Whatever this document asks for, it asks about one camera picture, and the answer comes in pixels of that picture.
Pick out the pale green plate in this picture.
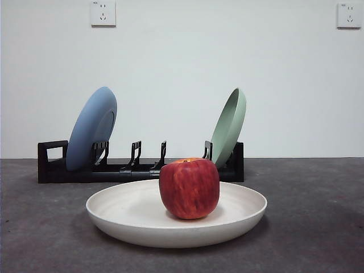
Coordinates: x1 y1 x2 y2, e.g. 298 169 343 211
210 87 247 171

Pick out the pale blue plate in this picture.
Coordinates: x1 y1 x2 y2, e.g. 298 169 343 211
65 86 118 172

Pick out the pale yellow plate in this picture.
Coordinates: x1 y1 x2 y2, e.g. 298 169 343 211
85 178 268 249

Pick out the red apple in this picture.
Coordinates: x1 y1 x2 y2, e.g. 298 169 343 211
159 158 221 220

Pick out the white wall socket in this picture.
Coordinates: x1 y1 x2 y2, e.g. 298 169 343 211
90 0 117 28
337 2 362 30

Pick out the black plate rack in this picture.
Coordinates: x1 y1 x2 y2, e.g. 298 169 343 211
37 139 245 184

